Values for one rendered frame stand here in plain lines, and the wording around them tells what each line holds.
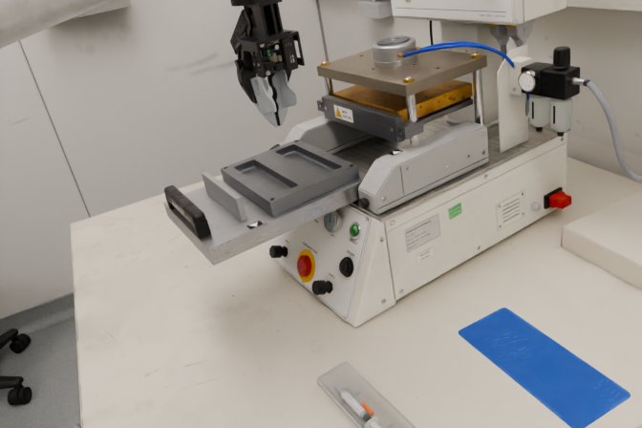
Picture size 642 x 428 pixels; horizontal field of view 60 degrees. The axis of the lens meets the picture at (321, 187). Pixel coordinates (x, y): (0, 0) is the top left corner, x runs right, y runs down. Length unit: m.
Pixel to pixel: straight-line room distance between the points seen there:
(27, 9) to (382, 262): 0.62
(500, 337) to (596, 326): 0.14
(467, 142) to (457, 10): 0.26
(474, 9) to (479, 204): 0.35
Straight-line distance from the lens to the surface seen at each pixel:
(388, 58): 1.01
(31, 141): 2.45
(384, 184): 0.87
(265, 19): 0.85
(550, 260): 1.09
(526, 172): 1.11
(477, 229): 1.05
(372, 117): 0.97
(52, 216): 2.55
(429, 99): 0.98
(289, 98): 0.89
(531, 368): 0.87
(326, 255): 1.00
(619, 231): 1.09
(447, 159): 0.95
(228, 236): 0.83
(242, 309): 1.06
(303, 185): 0.87
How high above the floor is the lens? 1.36
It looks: 25 degrees down
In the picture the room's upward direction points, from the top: 11 degrees counter-clockwise
